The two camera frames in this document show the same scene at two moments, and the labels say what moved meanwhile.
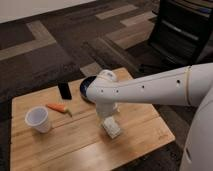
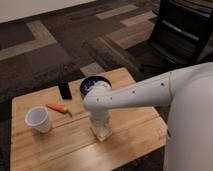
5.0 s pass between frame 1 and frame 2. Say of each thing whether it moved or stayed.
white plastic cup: stayed
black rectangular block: stayed
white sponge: moved
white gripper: moved
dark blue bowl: stayed
